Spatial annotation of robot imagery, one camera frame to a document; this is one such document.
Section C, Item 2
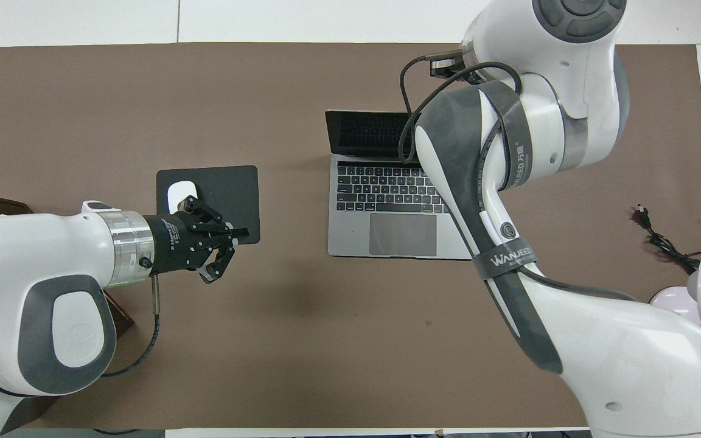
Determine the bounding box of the black lamp power cable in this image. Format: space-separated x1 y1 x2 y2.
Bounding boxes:
632 205 701 341

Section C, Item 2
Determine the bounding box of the black mouse pad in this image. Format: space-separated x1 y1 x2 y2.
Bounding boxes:
156 165 261 245

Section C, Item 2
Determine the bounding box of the grey aluminium laptop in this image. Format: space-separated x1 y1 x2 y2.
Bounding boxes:
325 109 479 260

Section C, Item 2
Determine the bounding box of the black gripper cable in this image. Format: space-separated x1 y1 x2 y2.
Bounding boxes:
101 274 162 378
398 54 637 302

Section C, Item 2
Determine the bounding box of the brown table mat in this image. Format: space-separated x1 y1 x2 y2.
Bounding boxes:
0 43 701 429

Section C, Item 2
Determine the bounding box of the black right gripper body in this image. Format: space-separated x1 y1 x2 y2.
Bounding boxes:
430 60 467 78

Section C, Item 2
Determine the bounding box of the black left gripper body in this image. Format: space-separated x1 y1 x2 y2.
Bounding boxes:
144 213 206 274

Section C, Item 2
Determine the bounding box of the white computer mouse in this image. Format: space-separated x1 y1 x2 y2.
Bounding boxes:
167 180 199 215

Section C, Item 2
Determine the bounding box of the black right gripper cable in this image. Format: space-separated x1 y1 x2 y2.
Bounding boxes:
398 54 637 302

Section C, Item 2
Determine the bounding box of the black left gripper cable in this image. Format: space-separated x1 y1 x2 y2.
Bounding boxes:
101 274 162 378

